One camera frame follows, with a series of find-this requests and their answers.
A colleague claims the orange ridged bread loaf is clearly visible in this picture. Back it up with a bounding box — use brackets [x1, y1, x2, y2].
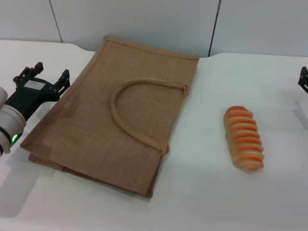
[223, 105, 265, 173]

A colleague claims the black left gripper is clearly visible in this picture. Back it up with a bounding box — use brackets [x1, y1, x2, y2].
[4, 62, 71, 121]

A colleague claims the brown jute handbag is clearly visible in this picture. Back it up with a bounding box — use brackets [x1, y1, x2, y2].
[20, 35, 200, 199]

